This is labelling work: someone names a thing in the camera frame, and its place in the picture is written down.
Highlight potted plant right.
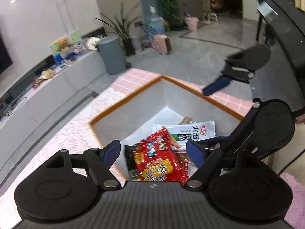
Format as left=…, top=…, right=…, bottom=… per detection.
left=95, top=2, right=141, bottom=56

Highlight green greeting card board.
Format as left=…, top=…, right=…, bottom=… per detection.
left=49, top=31, right=83, bottom=55

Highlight brown teddy bear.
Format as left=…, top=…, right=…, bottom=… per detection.
left=56, top=37, right=71, bottom=53

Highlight grey tv console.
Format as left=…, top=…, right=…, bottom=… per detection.
left=1, top=51, right=106, bottom=168

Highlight white spicy strip packet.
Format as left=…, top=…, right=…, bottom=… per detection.
left=152, top=120, right=216, bottom=151

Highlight red puffed snack bag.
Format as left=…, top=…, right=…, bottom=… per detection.
left=134, top=129, right=189, bottom=185

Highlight pink small heater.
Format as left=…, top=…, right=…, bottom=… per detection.
left=152, top=34, right=172, bottom=55

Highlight black wall television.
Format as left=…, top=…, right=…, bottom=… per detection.
left=0, top=36, right=12, bottom=74

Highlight red braised meat packet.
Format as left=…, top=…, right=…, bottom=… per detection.
left=175, top=151, right=191, bottom=172

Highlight grey trash bin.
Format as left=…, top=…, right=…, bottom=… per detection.
left=97, top=33, right=127, bottom=75

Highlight blue water jug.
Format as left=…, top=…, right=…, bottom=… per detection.
left=146, top=5, right=165, bottom=41

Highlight tan cartoon face packet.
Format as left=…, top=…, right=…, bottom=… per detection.
left=179, top=116, right=192, bottom=125

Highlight dark seaweed snack packet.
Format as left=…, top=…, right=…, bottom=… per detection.
left=124, top=144, right=140, bottom=179

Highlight pink bucket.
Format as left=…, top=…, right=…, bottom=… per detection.
left=185, top=14, right=199, bottom=31

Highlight hanging green vine plant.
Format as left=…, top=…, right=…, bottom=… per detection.
left=158, top=0, right=181, bottom=28

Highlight orange cardboard box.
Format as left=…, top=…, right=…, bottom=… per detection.
left=88, top=74, right=246, bottom=187

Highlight pink lace tablecloth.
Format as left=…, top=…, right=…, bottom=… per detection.
left=1, top=68, right=252, bottom=228

